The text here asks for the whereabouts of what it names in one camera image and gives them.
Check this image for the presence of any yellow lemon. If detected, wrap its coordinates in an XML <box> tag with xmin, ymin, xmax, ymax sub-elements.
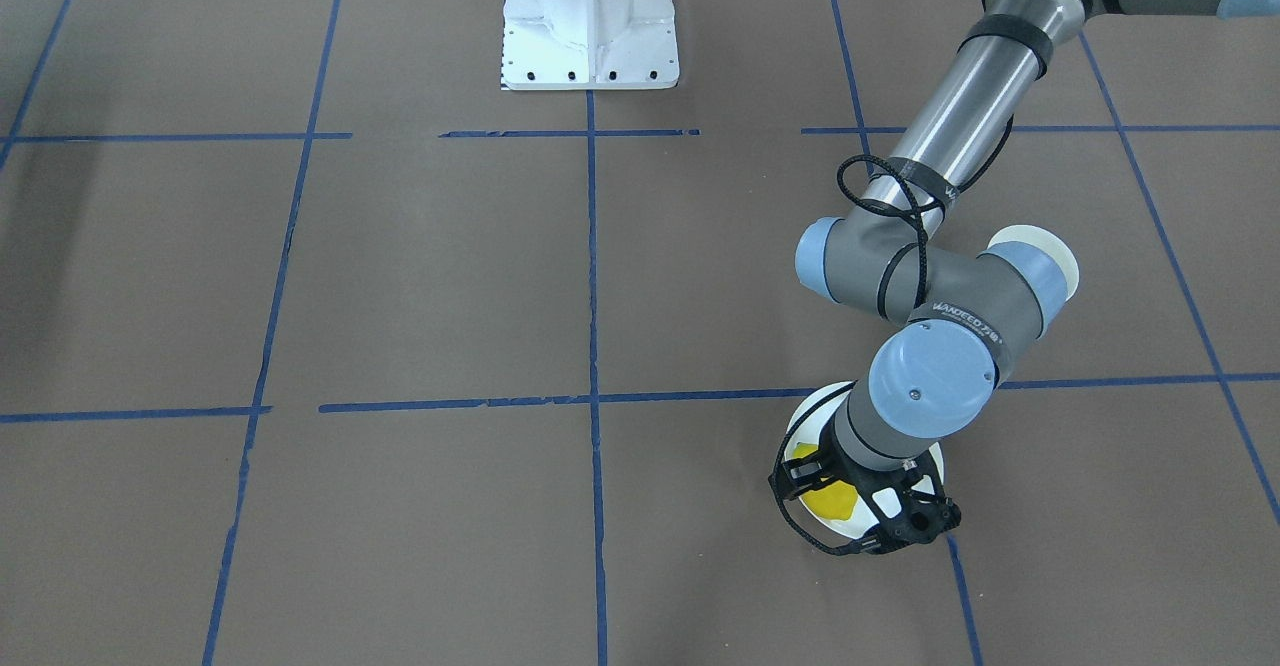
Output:
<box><xmin>799</xmin><ymin>480</ymin><xmax>859</xmax><ymax>523</ymax></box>

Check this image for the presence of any white plate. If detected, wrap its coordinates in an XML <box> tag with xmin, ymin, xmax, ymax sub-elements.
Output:
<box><xmin>768</xmin><ymin>382</ymin><xmax>945</xmax><ymax>556</ymax></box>

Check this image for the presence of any white bowl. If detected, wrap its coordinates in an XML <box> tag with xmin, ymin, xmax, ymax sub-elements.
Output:
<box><xmin>986</xmin><ymin>224</ymin><xmax>1080</xmax><ymax>301</ymax></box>

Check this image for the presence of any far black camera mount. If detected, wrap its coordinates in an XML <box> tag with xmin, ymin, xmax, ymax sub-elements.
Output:
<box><xmin>861</xmin><ymin>461</ymin><xmax>963</xmax><ymax>555</ymax></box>

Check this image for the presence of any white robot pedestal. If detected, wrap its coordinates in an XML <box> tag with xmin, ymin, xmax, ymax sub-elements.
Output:
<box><xmin>500</xmin><ymin>0</ymin><xmax>681</xmax><ymax>91</ymax></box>

